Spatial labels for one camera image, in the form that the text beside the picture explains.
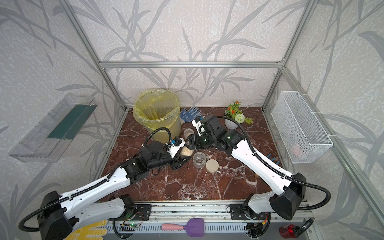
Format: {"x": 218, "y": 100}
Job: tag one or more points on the clear plastic wall shelf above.
{"x": 50, "y": 138}

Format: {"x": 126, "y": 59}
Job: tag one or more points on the blue dotted work glove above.
{"x": 189, "y": 115}

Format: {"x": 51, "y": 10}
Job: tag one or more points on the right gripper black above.
{"x": 192, "y": 141}

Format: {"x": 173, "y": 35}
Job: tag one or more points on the white wire wall basket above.
{"x": 303, "y": 136}

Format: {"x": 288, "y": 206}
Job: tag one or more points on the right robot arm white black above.
{"x": 287, "y": 190}

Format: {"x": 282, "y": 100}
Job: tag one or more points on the open clear oatmeal jar tall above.
{"x": 187, "y": 132}

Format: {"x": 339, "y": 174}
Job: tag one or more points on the mesh trash bin yellow bag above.
{"x": 158, "y": 108}

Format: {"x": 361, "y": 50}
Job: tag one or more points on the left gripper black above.
{"x": 176, "y": 163}

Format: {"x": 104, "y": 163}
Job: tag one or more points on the white pot artificial flowers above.
{"x": 233, "y": 112}

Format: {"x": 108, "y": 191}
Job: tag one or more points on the green circuit board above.
{"x": 133, "y": 225}

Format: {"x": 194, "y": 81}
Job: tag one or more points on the purple scoop pink handle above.
{"x": 194, "y": 227}

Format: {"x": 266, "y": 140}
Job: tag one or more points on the clear oatmeal jar small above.
{"x": 186, "y": 152}

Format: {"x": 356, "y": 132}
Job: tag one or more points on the yellow dotted work glove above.
{"x": 95, "y": 231}

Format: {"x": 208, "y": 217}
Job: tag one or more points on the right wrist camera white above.
{"x": 198, "y": 125}

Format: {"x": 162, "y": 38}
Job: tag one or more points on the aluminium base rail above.
{"x": 212, "y": 211}

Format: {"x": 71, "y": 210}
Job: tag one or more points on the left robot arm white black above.
{"x": 61, "y": 215}

